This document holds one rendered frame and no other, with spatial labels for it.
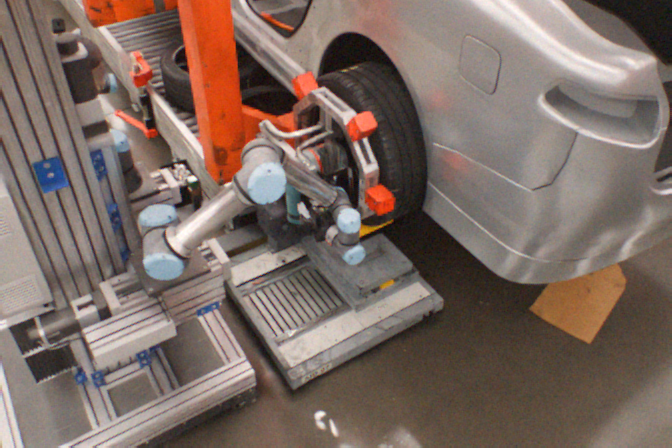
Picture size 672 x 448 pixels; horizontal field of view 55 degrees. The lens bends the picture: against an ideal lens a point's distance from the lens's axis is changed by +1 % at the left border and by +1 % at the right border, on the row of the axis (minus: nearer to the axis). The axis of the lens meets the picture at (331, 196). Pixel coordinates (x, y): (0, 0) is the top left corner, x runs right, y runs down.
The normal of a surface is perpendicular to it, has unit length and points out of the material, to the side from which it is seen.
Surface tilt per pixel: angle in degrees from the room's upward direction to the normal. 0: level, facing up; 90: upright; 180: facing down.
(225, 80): 90
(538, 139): 90
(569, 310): 2
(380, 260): 0
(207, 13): 90
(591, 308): 1
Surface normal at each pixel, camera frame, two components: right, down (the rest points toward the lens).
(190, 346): 0.00, -0.76
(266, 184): 0.36, 0.54
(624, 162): 0.07, 0.63
